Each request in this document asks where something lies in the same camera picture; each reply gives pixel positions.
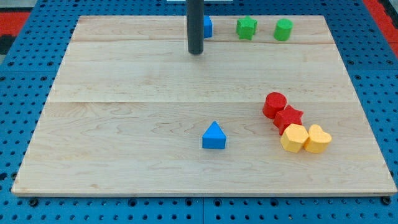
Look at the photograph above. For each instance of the red star block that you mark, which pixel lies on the red star block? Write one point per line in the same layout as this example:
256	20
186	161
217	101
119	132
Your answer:
289	115

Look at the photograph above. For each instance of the yellow hexagon block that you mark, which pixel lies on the yellow hexagon block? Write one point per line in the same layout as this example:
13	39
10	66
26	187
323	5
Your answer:
294	138

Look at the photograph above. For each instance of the green cylinder block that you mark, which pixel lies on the green cylinder block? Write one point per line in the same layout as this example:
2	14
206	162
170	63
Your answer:
283	29

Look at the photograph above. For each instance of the green star block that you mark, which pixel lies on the green star block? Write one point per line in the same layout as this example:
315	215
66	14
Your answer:
246	27

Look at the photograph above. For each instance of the red cylinder block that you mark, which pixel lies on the red cylinder block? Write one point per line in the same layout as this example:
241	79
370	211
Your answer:
274	102

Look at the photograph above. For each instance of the blue triangle block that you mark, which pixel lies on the blue triangle block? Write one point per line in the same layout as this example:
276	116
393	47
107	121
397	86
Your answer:
214	137

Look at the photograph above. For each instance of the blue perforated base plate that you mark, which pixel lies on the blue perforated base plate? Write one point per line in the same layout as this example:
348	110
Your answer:
30	66

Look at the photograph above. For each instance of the wooden board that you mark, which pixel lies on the wooden board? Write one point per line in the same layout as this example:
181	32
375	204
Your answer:
129	105

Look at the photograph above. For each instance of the yellow heart block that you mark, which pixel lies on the yellow heart block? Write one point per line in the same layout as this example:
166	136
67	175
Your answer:
318	140

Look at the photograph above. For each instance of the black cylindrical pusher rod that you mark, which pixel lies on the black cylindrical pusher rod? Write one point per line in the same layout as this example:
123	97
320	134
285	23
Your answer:
195	26

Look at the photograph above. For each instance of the blue cube block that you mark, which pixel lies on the blue cube block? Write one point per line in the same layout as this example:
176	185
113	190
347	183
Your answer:
208	27

